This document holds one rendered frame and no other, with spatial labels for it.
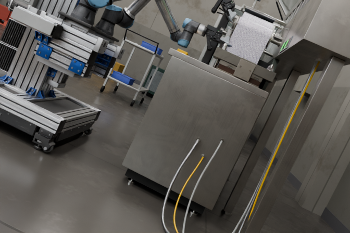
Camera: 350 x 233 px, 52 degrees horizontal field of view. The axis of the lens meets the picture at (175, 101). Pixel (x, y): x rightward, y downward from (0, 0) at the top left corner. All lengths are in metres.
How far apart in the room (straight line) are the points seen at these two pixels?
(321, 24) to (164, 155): 1.18
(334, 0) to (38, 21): 1.58
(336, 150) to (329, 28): 2.82
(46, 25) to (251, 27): 1.30
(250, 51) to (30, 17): 1.39
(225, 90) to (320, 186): 2.48
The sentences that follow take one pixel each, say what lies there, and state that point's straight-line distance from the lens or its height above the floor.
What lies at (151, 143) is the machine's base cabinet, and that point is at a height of 0.31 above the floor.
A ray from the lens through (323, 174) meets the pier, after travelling 4.40.
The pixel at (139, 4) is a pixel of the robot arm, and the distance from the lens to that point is 2.87.
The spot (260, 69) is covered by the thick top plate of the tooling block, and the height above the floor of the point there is 1.01.
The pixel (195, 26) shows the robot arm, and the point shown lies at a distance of 2.46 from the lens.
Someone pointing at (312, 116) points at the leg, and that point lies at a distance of 1.73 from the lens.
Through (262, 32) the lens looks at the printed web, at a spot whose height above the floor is 1.26.
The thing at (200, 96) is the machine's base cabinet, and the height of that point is 0.71.
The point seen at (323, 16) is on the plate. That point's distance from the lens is 1.70.
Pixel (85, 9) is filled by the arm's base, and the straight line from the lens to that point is 2.33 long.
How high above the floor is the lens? 0.77
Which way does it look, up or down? 4 degrees down
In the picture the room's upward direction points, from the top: 25 degrees clockwise
